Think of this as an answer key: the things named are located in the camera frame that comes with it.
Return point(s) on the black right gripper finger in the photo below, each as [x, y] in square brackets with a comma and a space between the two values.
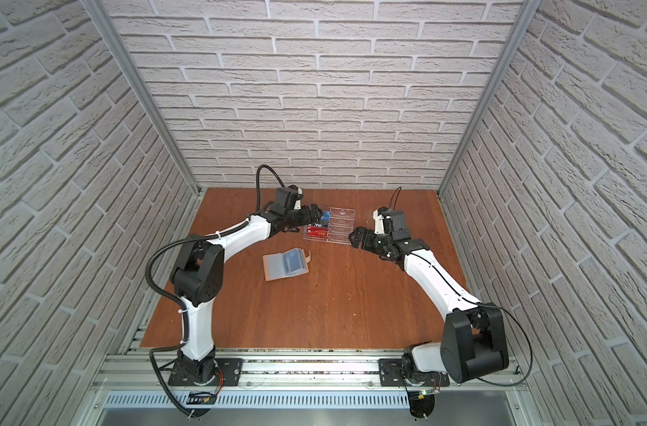
[356, 240]
[359, 231]

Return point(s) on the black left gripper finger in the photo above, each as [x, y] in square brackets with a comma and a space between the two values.
[313, 209]
[315, 219]

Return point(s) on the aluminium left frame rail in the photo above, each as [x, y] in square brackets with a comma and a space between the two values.
[103, 22]

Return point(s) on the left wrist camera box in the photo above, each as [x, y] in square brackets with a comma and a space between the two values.
[288, 198]

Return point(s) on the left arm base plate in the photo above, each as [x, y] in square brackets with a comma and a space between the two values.
[187, 372]

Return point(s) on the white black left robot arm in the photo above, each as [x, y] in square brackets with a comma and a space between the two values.
[198, 273]

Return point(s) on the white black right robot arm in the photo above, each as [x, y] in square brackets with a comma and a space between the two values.
[473, 341]

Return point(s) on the aluminium right frame rail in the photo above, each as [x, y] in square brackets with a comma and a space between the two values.
[510, 48]

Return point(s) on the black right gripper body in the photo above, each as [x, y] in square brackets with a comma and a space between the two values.
[379, 244]

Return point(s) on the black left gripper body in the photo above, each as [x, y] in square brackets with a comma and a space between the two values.
[306, 215]

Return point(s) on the clear acrylic card organizer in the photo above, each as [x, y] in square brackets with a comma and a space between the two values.
[342, 223]

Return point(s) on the red VIP card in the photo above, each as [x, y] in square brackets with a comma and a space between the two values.
[317, 232]

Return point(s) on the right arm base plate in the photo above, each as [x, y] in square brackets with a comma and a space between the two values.
[414, 373]

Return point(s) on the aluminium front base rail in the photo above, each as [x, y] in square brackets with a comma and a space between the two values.
[254, 378]

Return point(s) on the aluminium frame rail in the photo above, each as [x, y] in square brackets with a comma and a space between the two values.
[510, 48]
[103, 22]

